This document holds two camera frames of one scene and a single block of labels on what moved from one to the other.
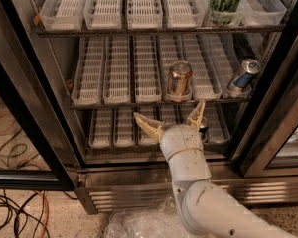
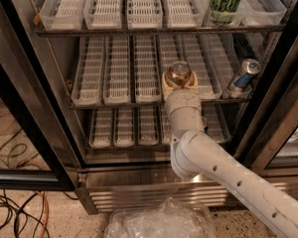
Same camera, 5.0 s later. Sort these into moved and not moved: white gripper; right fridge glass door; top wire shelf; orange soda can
Moved: white gripper
Not moved: orange soda can; top wire shelf; right fridge glass door
